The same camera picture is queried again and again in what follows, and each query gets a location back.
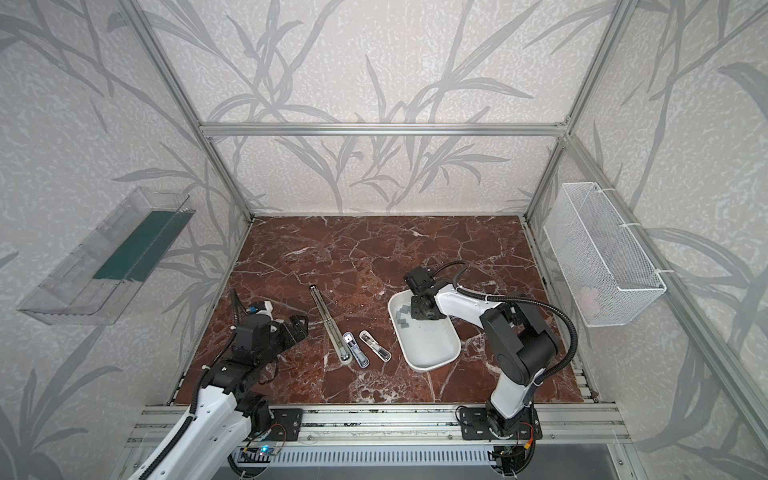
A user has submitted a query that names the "white oval tray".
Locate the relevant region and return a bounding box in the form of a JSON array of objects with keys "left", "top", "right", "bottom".
[{"left": 388, "top": 290, "right": 461, "bottom": 373}]

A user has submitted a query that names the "small white stapler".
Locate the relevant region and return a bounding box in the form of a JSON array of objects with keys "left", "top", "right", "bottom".
[{"left": 359, "top": 330, "right": 392, "bottom": 363}]

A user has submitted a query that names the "small blue stapler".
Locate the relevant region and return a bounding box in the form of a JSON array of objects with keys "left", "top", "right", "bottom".
[{"left": 342, "top": 332, "right": 370, "bottom": 369}]

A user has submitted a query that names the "beige black long stapler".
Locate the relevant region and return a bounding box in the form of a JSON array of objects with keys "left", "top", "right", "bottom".
[{"left": 309, "top": 285, "right": 353, "bottom": 365}]

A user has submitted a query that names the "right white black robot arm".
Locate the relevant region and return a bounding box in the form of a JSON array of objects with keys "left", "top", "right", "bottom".
[{"left": 404, "top": 260, "right": 579, "bottom": 439}]

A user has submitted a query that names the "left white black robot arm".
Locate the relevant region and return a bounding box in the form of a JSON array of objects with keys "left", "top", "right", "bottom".
[{"left": 131, "top": 289, "right": 309, "bottom": 479}]

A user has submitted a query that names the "green circuit board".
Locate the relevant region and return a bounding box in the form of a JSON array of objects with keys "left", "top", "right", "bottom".
[{"left": 240, "top": 445, "right": 282, "bottom": 463}]

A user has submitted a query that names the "pink object in basket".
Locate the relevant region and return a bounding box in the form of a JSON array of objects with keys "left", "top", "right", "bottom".
[{"left": 576, "top": 287, "right": 600, "bottom": 314}]

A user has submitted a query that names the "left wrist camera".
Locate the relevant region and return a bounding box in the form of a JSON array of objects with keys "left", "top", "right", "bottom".
[{"left": 246, "top": 301, "right": 273, "bottom": 319}]

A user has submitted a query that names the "clear plastic wall bin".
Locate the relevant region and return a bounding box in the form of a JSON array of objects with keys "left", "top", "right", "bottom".
[{"left": 18, "top": 187, "right": 196, "bottom": 326}]

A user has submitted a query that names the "white wire mesh basket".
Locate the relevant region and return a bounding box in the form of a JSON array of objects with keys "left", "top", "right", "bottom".
[{"left": 544, "top": 182, "right": 667, "bottom": 328}]

